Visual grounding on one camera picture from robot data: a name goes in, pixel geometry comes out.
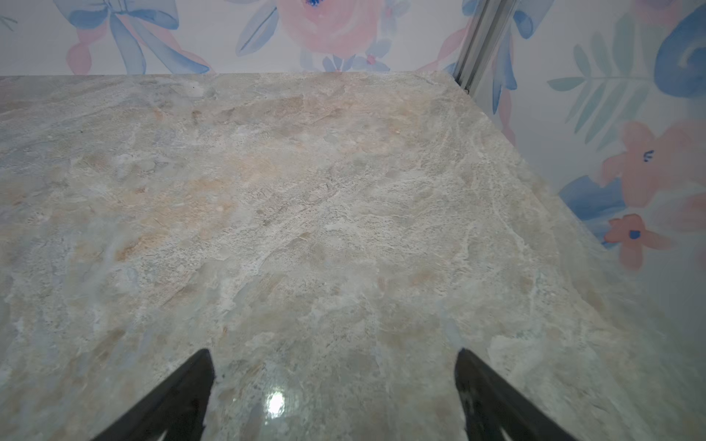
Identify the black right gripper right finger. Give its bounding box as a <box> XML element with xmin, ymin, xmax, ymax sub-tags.
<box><xmin>454</xmin><ymin>348</ymin><xmax>575</xmax><ymax>441</ymax></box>

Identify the aluminium corner post right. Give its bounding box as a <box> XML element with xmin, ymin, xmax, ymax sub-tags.
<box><xmin>452</xmin><ymin>0</ymin><xmax>518</xmax><ymax>96</ymax></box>

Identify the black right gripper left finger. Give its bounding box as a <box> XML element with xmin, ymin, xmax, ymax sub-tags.
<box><xmin>94</xmin><ymin>348</ymin><xmax>215</xmax><ymax>441</ymax></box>

